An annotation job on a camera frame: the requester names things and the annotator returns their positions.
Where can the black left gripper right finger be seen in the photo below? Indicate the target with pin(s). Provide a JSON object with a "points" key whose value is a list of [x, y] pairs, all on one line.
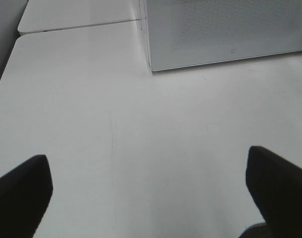
{"points": [[275, 185]]}

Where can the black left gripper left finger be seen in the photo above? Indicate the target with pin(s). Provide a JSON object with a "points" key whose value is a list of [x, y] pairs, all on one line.
{"points": [[25, 193]]}

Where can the white microwave door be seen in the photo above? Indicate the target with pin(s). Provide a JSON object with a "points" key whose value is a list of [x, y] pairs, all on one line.
{"points": [[194, 32]]}

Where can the white microwave oven body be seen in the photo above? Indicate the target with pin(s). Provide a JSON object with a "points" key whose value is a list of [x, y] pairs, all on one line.
{"points": [[144, 31]]}

